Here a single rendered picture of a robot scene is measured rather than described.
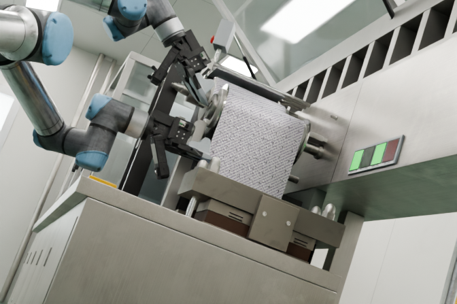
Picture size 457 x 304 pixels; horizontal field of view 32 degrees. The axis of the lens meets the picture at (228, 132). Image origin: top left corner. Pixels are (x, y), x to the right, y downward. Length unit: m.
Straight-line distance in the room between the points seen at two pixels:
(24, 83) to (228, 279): 0.67
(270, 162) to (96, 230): 0.59
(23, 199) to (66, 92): 1.09
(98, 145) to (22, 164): 5.63
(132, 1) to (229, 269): 0.72
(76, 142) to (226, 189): 0.41
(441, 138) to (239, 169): 0.67
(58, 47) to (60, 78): 6.04
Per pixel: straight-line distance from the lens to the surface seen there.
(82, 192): 1.78
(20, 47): 1.71
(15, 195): 7.61
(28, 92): 1.97
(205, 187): 1.89
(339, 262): 2.36
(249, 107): 2.17
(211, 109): 2.16
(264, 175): 2.15
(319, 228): 1.98
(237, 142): 2.14
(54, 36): 1.73
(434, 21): 2.02
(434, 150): 1.66
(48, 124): 2.05
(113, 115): 2.04
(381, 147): 1.88
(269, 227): 1.91
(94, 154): 2.02
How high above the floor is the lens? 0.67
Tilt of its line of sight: 14 degrees up
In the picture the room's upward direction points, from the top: 20 degrees clockwise
